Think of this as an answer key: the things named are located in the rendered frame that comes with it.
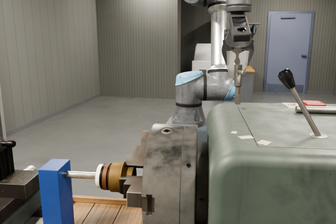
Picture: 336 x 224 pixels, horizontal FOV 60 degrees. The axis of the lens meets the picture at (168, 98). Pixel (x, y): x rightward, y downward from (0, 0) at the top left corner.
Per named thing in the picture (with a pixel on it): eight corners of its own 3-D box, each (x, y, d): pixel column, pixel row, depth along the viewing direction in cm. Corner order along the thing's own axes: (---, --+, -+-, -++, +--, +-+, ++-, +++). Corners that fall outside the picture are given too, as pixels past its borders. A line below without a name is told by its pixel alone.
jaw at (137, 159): (164, 169, 86) (167, 131, 91) (162, 166, 82) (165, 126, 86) (128, 168, 87) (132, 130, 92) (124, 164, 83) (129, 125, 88)
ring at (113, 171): (137, 156, 87) (107, 154, 88) (130, 169, 78) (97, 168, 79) (138, 184, 89) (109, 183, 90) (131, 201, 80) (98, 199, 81)
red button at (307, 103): (318, 106, 99) (319, 100, 98) (326, 110, 93) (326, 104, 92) (300, 105, 99) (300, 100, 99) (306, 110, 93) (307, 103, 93)
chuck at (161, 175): (186, 189, 102) (187, 107, 91) (180, 271, 73) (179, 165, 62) (161, 188, 103) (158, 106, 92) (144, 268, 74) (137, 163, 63)
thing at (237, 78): (242, 104, 83) (242, 64, 82) (234, 104, 83) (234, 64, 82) (240, 103, 85) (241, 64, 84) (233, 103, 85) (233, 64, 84)
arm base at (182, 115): (175, 117, 140) (175, 97, 138) (206, 119, 136) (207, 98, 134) (168, 126, 125) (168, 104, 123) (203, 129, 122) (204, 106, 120)
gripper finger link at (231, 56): (233, 78, 92) (235, 48, 90) (235, 81, 86) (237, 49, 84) (223, 78, 92) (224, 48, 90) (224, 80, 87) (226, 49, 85)
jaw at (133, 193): (161, 175, 79) (154, 194, 68) (161, 192, 80) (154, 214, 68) (121, 172, 81) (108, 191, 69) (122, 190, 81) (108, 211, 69)
